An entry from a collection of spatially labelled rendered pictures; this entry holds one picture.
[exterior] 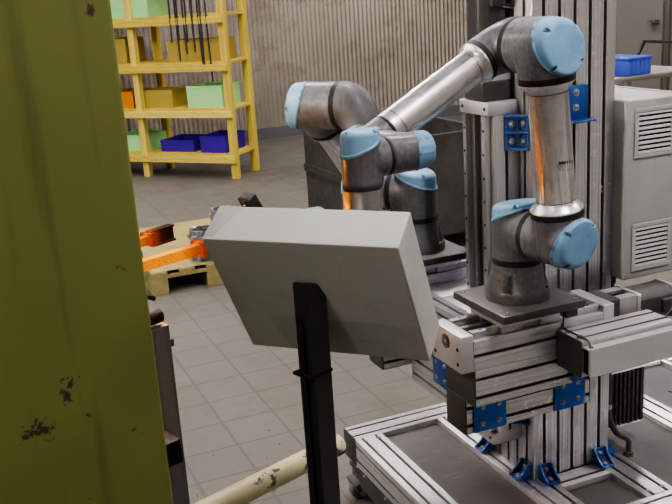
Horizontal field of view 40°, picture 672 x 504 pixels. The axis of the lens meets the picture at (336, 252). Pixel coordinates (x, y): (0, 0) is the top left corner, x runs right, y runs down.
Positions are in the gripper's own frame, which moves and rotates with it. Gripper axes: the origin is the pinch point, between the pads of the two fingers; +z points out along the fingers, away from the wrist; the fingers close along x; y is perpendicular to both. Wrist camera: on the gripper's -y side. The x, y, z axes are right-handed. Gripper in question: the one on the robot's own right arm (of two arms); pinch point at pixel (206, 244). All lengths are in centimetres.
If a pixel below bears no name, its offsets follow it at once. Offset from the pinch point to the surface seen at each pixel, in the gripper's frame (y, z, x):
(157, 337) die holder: 10.6, 24.8, -15.9
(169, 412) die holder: 27.2, 24.3, -16.0
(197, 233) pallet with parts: 74, -160, 248
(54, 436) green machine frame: 8, 61, -44
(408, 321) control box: -1, 10, -71
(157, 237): 7.8, -12.4, 41.6
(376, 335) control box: 3, 11, -64
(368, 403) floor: 102, -110, 67
